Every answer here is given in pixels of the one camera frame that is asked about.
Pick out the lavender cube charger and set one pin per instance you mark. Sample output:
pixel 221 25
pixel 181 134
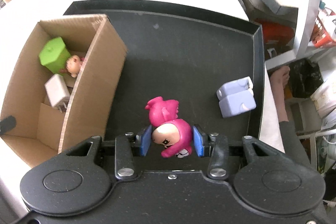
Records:
pixel 236 100

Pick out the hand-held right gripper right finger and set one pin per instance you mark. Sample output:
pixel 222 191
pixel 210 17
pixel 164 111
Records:
pixel 198 141

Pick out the red storage crate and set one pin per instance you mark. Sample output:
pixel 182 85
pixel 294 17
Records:
pixel 278 33

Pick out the person's right leg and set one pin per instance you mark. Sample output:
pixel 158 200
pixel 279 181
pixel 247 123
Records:
pixel 284 113

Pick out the orange plastic basket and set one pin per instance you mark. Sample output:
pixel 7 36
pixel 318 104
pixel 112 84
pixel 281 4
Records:
pixel 326 31

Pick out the black shallow tray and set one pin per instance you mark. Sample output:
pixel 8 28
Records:
pixel 183 56

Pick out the white plug charger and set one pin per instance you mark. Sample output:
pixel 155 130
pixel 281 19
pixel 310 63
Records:
pixel 57 92

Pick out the brown-haired doll figurine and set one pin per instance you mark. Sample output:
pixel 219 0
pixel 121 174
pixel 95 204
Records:
pixel 74 65

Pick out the brown cardboard box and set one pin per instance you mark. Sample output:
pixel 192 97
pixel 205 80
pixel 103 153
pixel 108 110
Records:
pixel 99 77

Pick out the pink hooded figurine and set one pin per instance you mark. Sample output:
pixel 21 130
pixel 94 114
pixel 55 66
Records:
pixel 169 129

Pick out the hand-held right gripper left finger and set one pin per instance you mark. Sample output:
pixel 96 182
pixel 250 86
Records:
pixel 146 141

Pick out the green hexagonal block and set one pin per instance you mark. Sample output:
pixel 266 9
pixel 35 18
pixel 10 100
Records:
pixel 53 54

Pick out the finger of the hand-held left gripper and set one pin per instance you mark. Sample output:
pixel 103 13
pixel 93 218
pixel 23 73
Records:
pixel 7 124

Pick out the black desk white frame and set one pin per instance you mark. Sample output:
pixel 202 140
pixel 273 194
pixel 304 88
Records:
pixel 307 16

